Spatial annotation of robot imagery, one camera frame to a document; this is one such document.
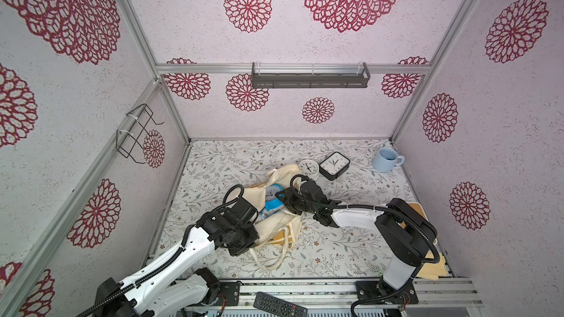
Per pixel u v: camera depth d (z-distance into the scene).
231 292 0.73
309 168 1.03
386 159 1.03
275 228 0.78
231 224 0.56
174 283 0.56
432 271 0.78
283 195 0.86
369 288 0.73
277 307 0.70
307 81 0.88
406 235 0.47
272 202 0.85
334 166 1.06
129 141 0.75
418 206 0.90
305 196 0.71
